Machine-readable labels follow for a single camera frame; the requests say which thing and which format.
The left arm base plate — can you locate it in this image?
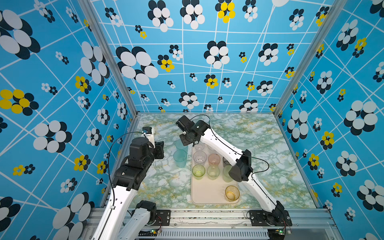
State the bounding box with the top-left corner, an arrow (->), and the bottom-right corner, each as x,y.
146,210 -> 171,227

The light green textured cup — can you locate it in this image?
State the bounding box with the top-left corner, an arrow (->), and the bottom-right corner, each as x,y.
222,165 -> 233,183

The dark grey plastic cup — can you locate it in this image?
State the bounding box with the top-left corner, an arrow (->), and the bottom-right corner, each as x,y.
223,158 -> 231,167

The pale pink plastic tray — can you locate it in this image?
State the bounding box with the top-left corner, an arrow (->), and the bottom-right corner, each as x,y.
191,144 -> 240,205

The pink textured plastic cup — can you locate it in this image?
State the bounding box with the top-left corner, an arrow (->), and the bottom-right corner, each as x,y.
208,154 -> 221,167

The amber yellow plastic cup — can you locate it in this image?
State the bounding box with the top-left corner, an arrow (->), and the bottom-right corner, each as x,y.
225,185 -> 240,202

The aluminium front rail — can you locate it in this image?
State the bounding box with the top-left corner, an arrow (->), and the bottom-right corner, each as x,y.
137,209 -> 342,240

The left aluminium corner post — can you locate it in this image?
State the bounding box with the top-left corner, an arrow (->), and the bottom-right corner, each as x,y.
79,0 -> 138,119

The bright green plastic cup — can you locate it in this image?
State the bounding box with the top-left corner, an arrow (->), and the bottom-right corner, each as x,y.
192,164 -> 206,180

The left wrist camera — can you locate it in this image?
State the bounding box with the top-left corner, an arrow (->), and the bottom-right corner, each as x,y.
142,127 -> 155,148

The teal textured cup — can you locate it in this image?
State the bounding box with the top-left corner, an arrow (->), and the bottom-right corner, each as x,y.
175,139 -> 188,151
173,150 -> 187,168

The right aluminium corner post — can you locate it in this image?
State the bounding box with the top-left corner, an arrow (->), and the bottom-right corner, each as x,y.
274,0 -> 347,118

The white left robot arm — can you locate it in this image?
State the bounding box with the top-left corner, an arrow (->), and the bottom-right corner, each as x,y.
91,137 -> 164,240

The large clear plastic cup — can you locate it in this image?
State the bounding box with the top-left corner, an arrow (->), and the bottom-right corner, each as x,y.
193,151 -> 207,165

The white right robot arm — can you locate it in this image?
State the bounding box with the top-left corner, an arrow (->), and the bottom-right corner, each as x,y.
176,116 -> 292,227

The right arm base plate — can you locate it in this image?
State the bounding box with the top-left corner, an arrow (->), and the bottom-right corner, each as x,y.
247,210 -> 293,227

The aluminium corner post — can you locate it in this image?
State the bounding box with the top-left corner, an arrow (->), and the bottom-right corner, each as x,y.
79,0 -> 138,119
274,0 -> 347,118

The pale green plastic cup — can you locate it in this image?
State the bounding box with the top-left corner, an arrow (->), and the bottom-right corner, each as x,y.
207,166 -> 221,180

